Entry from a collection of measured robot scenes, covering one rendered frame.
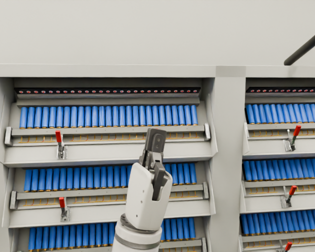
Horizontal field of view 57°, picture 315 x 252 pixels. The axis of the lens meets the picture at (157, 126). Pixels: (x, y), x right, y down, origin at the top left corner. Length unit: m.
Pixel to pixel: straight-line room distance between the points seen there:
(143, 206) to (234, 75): 0.53
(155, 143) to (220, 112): 0.41
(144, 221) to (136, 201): 0.04
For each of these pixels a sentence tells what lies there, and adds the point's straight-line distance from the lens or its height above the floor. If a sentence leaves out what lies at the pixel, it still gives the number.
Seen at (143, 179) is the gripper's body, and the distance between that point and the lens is 0.50.
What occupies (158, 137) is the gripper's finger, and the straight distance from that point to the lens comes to 0.51.
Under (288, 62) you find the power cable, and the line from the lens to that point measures 1.03.
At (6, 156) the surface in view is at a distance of 0.93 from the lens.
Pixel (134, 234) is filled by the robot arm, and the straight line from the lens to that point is 0.53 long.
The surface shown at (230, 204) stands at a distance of 0.98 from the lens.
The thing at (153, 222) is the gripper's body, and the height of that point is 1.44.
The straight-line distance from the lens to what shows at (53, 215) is 0.96.
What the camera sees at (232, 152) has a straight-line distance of 0.93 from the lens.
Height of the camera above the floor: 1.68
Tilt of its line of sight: 9 degrees down
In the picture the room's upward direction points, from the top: straight up
